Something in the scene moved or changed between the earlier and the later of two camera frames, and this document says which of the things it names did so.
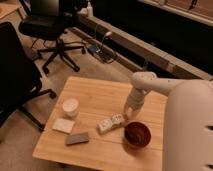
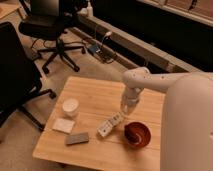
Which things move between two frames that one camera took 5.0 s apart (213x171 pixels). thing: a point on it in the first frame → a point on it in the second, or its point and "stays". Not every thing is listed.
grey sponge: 77,138 stays
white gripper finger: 137,113 → 131,108
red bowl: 137,134 stays
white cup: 70,107 stays
